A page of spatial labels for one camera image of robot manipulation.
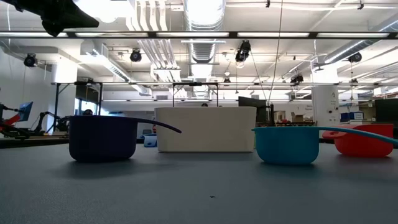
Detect white plastic basket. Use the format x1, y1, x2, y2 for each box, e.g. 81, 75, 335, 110
154, 106, 257, 154

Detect blue storage bins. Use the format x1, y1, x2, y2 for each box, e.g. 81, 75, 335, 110
340, 111, 365, 123

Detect tilted blue-screen monitor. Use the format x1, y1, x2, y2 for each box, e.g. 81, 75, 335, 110
17, 101, 34, 123

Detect thin hanging cable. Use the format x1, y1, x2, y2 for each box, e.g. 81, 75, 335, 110
266, 0, 284, 106

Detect small black rig frame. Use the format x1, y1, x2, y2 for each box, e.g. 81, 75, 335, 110
172, 82, 220, 108

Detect black hanging camera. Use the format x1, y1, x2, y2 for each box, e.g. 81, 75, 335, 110
129, 49, 143, 63
290, 73, 305, 85
348, 52, 363, 64
234, 40, 252, 63
23, 53, 38, 68

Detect dark purple measuring cup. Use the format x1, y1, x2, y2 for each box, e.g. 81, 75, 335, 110
68, 114, 182, 164

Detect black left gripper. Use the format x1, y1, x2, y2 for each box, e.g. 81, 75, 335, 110
0, 0, 100, 37

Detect large black monitor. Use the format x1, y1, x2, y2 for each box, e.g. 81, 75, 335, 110
374, 98, 398, 123

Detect red and black background robot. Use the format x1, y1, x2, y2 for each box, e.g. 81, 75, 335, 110
0, 103, 32, 139

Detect red measuring cup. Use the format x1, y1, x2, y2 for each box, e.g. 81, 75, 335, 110
322, 123, 395, 158

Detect teal measuring cup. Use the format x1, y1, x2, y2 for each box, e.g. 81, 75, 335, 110
251, 126, 398, 166

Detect cardboard box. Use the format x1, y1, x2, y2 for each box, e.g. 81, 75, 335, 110
290, 111, 307, 123

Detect tall black rig frame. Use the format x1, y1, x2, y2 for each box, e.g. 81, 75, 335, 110
51, 81, 103, 133

